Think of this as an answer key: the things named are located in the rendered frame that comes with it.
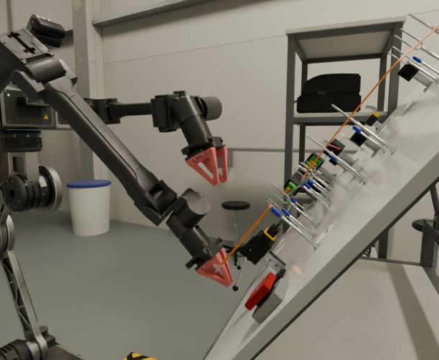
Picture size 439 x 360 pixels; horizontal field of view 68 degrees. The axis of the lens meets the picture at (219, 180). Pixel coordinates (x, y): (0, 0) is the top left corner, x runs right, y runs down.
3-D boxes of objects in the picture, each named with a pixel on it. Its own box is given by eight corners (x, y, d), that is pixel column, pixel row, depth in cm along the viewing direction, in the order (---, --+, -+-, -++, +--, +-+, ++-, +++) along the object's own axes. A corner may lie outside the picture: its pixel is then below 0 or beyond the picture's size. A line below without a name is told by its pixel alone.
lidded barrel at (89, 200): (121, 228, 482) (120, 181, 473) (87, 239, 431) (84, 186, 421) (95, 223, 511) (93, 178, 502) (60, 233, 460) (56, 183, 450)
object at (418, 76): (437, 73, 96) (411, 56, 97) (437, 78, 87) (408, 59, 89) (425, 87, 98) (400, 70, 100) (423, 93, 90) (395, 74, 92)
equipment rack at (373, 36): (276, 385, 178) (285, 28, 154) (293, 326, 235) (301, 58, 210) (378, 412, 161) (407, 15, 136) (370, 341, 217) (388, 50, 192)
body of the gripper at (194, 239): (224, 241, 79) (205, 218, 80) (208, 255, 70) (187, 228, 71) (206, 256, 81) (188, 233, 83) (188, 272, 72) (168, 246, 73)
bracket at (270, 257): (281, 269, 72) (264, 253, 73) (288, 261, 71) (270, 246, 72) (278, 277, 68) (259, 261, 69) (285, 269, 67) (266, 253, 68)
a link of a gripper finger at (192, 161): (236, 176, 73) (218, 138, 74) (226, 179, 67) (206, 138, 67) (211, 188, 76) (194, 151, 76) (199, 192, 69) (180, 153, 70)
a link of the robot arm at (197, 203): (160, 191, 82) (138, 211, 75) (178, 163, 74) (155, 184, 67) (197, 222, 82) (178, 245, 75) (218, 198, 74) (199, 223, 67)
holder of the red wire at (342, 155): (361, 152, 122) (337, 134, 124) (357, 161, 111) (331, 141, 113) (352, 162, 124) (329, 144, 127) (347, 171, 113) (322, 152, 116)
